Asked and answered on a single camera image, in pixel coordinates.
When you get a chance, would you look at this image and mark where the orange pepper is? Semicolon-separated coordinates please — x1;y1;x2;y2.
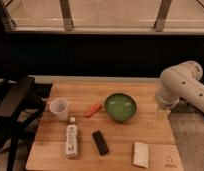
85;103;102;117

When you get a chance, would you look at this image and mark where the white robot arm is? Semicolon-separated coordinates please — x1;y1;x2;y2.
155;61;204;113

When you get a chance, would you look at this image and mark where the white ceramic cup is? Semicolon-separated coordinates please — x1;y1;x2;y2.
49;98;69;121

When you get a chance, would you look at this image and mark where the white folded cloth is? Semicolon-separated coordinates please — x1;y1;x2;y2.
133;142;149;168

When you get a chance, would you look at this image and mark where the green bowl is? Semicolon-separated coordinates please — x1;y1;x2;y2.
104;93;137;122

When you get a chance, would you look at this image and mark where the black rectangular remote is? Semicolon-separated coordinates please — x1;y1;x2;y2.
92;131;109;156

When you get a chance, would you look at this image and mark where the white plastic bottle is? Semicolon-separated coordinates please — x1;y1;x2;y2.
65;117;78;158

